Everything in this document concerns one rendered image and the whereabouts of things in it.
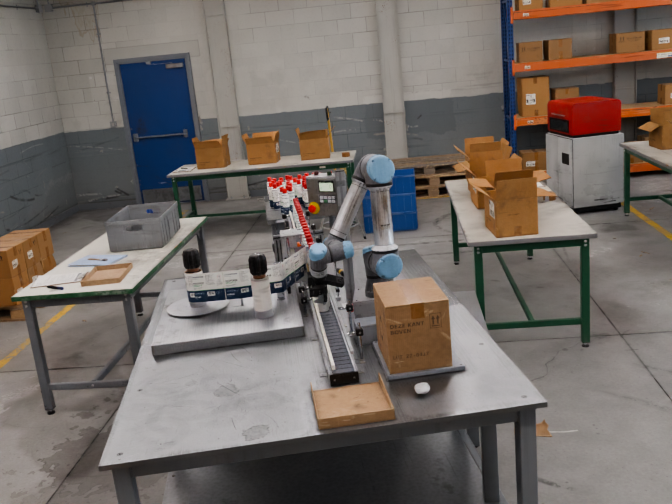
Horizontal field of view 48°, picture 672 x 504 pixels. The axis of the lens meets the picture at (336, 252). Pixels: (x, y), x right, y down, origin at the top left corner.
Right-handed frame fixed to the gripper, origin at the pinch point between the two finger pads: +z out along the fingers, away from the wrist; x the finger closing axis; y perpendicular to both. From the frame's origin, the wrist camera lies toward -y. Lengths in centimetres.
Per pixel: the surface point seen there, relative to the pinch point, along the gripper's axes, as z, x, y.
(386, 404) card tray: -35, 81, -12
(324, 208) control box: -22.7, -38.5, -5.5
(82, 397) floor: 153, -78, 156
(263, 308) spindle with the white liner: 2.3, -3.0, 28.4
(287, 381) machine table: -19, 55, 21
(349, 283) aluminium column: 8.0, -17.1, -13.7
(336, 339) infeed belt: -11.9, 31.5, -0.8
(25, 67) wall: 275, -725, 321
